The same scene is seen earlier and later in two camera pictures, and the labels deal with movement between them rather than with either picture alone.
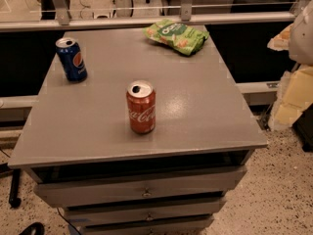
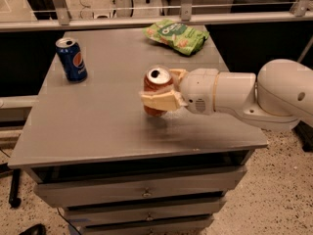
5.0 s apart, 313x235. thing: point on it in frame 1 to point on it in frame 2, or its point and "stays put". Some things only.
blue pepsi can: (71, 60) stays put
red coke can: (141, 95) to (157, 79)
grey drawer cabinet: (173, 180) stays put
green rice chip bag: (179, 37) stays put
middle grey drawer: (98, 213) stays put
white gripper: (302, 38) to (198, 89)
